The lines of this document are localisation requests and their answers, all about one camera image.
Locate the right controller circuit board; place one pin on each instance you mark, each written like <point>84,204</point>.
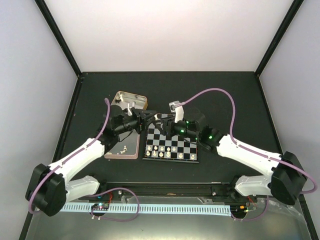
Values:
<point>239,209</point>

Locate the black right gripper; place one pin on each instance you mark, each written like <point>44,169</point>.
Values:
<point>168,124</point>

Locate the black and grey chessboard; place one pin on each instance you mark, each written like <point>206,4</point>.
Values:
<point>183,145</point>

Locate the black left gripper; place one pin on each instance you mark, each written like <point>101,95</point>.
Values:
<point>141,120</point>

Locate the left controller circuit board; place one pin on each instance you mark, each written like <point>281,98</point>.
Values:
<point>100,207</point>

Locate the pink metal tin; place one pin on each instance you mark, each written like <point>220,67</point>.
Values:
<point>131,141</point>

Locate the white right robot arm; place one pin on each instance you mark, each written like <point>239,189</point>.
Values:
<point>280,175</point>

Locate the pile of white chess pieces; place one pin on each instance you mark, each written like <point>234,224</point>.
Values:
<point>124,150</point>

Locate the black mounting rail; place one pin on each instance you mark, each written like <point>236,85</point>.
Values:
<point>144,189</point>

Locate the light blue slotted cable duct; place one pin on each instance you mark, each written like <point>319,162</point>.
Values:
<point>132,208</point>

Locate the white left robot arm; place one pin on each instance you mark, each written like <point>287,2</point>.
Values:
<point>52,186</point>

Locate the gold metal tin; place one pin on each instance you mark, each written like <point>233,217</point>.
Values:
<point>129,99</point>

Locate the controller circuit board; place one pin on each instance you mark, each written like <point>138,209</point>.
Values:
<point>100,207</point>
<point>239,209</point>

